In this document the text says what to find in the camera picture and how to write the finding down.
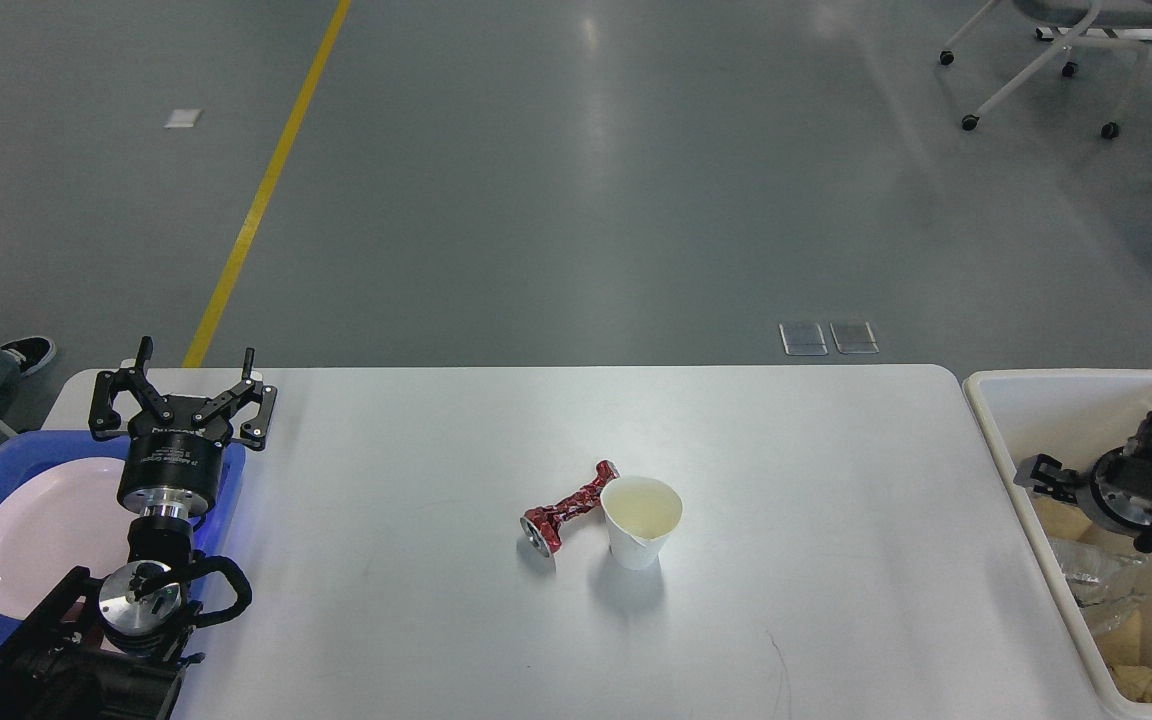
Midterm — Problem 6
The large brown paper bag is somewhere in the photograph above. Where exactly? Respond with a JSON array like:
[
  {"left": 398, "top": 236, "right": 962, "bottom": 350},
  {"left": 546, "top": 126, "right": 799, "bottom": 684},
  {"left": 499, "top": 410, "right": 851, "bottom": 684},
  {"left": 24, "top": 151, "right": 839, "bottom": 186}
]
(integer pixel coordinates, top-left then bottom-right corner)
[{"left": 1028, "top": 495, "right": 1094, "bottom": 541}]

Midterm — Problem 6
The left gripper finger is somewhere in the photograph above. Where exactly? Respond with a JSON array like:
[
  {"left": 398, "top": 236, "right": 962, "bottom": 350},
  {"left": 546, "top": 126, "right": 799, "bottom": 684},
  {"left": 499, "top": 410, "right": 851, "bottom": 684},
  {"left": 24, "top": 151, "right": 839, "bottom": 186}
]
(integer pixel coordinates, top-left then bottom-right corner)
[
  {"left": 88, "top": 334, "right": 177, "bottom": 441},
  {"left": 191, "top": 347, "right": 278, "bottom": 450}
]

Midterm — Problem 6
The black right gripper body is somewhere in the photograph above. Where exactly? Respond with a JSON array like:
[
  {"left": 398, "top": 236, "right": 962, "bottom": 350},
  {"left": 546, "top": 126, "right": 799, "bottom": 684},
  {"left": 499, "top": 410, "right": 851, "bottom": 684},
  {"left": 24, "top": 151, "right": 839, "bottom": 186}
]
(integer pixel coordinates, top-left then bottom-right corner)
[{"left": 1075, "top": 448, "right": 1152, "bottom": 536}]

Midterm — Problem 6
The white floor tape patch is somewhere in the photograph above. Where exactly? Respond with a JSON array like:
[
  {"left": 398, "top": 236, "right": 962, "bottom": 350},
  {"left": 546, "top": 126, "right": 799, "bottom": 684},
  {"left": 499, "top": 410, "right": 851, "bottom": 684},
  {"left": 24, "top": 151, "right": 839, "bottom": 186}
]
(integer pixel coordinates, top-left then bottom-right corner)
[{"left": 162, "top": 108, "right": 202, "bottom": 129}]

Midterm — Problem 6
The white office chair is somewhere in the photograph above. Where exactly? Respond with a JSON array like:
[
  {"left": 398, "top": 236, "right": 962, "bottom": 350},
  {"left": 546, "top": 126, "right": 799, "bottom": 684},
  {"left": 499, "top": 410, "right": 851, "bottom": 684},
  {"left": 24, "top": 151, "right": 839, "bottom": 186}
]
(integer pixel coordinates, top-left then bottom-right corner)
[{"left": 960, "top": 1, "right": 1152, "bottom": 141}]

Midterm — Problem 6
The crushed red can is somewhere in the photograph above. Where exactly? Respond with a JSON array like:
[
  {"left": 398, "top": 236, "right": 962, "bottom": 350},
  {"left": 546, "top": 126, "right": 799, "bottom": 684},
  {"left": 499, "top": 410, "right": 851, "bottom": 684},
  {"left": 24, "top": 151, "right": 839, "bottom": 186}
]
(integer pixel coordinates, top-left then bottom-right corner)
[{"left": 520, "top": 458, "right": 620, "bottom": 559}]

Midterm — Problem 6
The brown paper ball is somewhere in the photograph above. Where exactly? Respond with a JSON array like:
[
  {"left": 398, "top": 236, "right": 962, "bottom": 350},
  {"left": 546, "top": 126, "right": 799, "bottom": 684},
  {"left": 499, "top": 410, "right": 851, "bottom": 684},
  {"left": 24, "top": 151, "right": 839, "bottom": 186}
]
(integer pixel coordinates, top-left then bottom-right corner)
[{"left": 1106, "top": 664, "right": 1152, "bottom": 705}]

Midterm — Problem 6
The clear floor plate right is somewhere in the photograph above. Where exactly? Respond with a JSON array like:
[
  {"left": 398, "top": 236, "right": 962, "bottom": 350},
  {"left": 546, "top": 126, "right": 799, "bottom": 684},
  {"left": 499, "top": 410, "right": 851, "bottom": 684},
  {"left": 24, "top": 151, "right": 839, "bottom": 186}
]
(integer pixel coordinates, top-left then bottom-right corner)
[{"left": 829, "top": 323, "right": 881, "bottom": 355}]

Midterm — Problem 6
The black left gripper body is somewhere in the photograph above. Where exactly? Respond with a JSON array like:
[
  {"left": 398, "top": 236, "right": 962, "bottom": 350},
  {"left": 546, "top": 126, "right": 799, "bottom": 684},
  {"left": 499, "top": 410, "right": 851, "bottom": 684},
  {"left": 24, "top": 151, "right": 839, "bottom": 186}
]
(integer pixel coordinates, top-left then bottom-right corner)
[{"left": 116, "top": 410, "right": 233, "bottom": 516}]

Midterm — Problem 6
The beige plastic bin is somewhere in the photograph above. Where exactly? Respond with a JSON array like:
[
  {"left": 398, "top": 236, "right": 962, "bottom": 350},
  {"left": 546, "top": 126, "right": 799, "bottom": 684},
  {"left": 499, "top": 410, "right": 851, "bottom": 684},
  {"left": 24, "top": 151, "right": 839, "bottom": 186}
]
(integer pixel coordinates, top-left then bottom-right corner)
[{"left": 963, "top": 367, "right": 1152, "bottom": 719}]

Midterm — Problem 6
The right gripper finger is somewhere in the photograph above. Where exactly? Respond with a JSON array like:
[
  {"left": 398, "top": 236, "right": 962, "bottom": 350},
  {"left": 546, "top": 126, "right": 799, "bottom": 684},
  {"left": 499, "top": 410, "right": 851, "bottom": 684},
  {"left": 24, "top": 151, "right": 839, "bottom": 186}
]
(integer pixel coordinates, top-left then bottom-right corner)
[{"left": 1011, "top": 454, "right": 1082, "bottom": 503}]

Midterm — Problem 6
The clear floor plate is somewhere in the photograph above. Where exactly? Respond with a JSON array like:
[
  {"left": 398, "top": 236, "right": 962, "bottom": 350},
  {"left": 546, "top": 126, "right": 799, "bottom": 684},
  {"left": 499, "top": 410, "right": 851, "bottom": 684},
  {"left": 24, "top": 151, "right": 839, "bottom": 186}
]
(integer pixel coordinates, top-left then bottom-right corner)
[
  {"left": 780, "top": 323, "right": 829, "bottom": 357},
  {"left": 829, "top": 323, "right": 881, "bottom": 355}
]

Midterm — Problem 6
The aluminium foil tray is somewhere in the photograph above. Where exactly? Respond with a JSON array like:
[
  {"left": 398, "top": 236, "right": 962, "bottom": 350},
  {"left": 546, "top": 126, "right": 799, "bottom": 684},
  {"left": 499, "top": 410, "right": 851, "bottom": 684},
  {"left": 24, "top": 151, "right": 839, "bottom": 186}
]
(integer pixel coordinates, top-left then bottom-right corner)
[{"left": 1049, "top": 538, "right": 1149, "bottom": 609}]

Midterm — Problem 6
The black sneaker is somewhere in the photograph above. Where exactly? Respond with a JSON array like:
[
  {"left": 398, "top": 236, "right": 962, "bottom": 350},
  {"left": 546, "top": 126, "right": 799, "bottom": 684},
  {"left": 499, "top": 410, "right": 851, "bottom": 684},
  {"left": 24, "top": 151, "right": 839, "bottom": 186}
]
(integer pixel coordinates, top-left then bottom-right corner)
[{"left": 0, "top": 334, "right": 58, "bottom": 378}]

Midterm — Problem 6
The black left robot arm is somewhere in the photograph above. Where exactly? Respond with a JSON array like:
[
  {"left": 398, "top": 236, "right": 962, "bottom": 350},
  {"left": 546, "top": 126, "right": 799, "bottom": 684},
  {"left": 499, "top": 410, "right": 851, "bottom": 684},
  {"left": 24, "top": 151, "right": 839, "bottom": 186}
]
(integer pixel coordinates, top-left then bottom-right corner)
[{"left": 0, "top": 338, "right": 278, "bottom": 719}]

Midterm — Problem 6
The white paper cup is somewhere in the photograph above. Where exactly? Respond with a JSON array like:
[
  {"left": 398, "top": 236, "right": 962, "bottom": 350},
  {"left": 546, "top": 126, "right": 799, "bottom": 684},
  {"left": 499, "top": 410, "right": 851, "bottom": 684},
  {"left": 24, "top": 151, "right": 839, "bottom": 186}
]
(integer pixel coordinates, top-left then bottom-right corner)
[{"left": 600, "top": 477, "right": 684, "bottom": 571}]

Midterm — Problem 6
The clear floor plate left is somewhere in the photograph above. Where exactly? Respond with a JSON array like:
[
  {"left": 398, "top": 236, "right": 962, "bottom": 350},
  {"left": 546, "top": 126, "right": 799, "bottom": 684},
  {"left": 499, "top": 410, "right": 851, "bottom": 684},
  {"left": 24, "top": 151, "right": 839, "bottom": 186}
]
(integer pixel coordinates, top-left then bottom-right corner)
[{"left": 780, "top": 323, "right": 829, "bottom": 357}]

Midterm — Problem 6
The pink plate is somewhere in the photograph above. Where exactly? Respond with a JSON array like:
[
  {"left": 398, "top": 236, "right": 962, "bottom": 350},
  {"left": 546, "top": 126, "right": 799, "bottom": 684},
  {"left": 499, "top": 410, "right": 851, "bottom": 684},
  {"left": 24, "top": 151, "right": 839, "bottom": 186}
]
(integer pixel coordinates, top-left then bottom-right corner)
[{"left": 0, "top": 456, "right": 134, "bottom": 620}]

